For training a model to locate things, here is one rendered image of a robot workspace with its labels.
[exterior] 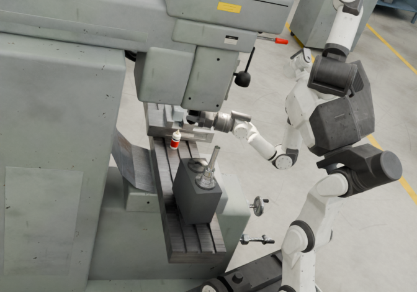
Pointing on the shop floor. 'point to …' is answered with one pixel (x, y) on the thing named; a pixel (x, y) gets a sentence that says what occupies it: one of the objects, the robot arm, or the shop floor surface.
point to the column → (53, 158)
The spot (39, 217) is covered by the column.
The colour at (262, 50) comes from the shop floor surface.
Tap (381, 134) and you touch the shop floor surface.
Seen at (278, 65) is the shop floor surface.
